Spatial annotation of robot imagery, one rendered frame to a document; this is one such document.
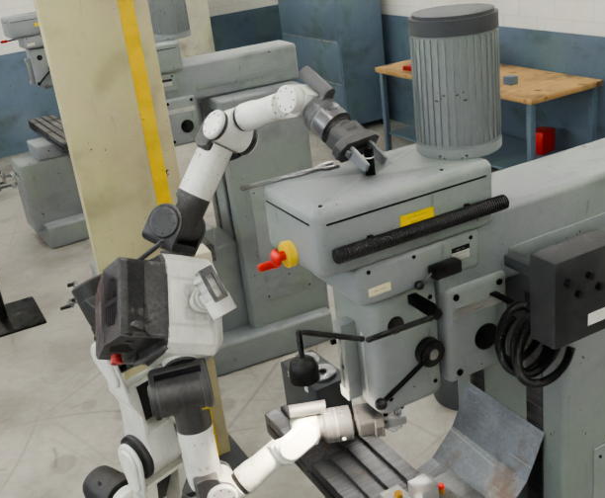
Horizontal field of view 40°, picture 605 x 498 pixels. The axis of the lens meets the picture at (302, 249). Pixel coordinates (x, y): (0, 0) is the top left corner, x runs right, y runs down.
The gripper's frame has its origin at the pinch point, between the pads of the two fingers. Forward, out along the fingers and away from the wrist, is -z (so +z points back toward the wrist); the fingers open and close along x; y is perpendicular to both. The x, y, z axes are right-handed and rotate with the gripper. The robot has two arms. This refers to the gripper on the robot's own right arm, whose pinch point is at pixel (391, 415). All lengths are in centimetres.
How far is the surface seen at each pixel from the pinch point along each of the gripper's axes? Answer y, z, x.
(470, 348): -19.3, -19.5, -5.2
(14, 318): 124, 198, 361
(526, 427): 13.6, -37.1, 3.8
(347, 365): -20.7, 11.0, -6.3
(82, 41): -83, 81, 154
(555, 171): -53, -50, 18
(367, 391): -13.1, 7.0, -7.3
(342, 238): -58, 11, -18
